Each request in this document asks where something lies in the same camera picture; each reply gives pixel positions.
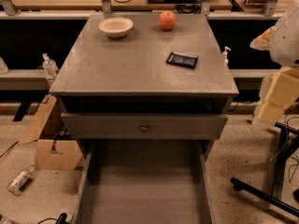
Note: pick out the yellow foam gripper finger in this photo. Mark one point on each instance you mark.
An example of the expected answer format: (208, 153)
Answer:
(277, 93)
(263, 41)

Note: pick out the blue rxbar blueberry packet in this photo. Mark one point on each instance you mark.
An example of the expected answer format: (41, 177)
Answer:
(181, 60)

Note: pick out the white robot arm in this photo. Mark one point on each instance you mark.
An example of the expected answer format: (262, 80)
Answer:
(285, 39)

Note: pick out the round metal drawer knob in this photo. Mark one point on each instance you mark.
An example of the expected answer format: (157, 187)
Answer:
(144, 128)

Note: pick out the grey drawer cabinet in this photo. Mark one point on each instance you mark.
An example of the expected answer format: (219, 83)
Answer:
(130, 75)

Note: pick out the grey top drawer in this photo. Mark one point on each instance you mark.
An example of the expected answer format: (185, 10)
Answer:
(161, 126)

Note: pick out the open grey middle drawer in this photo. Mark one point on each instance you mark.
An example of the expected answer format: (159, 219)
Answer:
(144, 182)

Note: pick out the white pump bottle right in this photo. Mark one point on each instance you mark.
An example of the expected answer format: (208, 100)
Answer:
(225, 55)

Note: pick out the red apple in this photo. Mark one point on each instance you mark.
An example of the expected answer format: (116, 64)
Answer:
(167, 20)

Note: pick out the black chair base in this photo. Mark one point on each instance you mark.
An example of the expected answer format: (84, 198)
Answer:
(288, 143)

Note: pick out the white paper bowl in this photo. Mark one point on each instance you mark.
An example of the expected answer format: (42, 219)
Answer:
(116, 27)

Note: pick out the wooden workbench background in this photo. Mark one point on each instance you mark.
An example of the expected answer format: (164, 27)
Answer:
(82, 6)

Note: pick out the clear sanitizer bottle left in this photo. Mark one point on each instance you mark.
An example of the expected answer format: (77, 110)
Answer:
(49, 66)

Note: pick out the brown cardboard box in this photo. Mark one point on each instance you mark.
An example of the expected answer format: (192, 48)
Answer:
(51, 152)

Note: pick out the plastic bottle on floor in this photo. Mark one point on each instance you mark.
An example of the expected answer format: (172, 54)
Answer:
(19, 181)

